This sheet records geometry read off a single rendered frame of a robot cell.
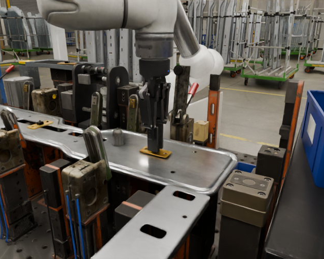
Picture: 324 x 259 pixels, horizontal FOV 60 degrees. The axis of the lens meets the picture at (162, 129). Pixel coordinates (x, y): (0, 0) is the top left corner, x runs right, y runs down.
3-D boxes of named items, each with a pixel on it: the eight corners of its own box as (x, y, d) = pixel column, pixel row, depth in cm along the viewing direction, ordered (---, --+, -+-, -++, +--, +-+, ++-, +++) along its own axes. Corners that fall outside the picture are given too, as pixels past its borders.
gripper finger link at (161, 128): (151, 122, 74) (153, 122, 74) (152, 147, 76) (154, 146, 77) (161, 124, 72) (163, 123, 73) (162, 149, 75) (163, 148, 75)
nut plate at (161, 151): (138, 151, 76) (138, 147, 75) (146, 146, 79) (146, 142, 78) (165, 158, 72) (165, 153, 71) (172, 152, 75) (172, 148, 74)
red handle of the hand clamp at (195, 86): (171, 115, 84) (190, 80, 92) (172, 121, 86) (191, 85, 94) (183, 118, 82) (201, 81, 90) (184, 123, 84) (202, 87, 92)
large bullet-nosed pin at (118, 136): (110, 149, 81) (109, 128, 79) (117, 146, 84) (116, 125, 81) (119, 152, 80) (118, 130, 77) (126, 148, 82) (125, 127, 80)
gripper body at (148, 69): (150, 56, 72) (150, 91, 75) (131, 59, 65) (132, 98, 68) (176, 57, 68) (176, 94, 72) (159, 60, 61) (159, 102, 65)
